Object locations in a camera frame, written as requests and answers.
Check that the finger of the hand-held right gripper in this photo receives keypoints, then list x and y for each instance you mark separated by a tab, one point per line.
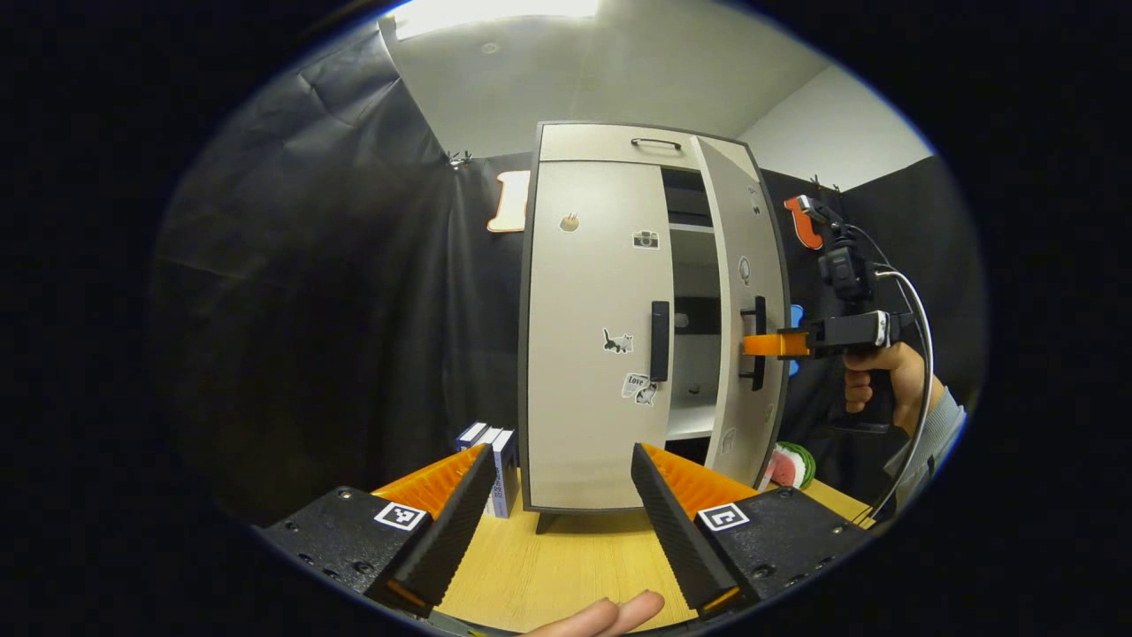
774	345

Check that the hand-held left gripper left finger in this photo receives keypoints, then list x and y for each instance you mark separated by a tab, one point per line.
455	522

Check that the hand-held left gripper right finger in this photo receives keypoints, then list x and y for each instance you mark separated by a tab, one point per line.
672	531

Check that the beige cabinet door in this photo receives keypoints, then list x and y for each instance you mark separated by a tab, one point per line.
734	221
584	354

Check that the beige double-door shoe cabinet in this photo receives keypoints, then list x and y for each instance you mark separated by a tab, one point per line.
592	141

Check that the blue and white box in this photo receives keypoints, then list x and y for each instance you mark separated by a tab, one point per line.
504	469

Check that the toy watermelon slice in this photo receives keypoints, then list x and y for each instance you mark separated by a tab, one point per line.
791	464

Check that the black backdrop cloth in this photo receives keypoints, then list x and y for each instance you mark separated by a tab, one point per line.
309	310

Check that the black backdrop clip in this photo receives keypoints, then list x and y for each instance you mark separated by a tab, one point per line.
459	160

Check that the ceiling light panel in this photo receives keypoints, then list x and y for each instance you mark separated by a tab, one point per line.
495	16

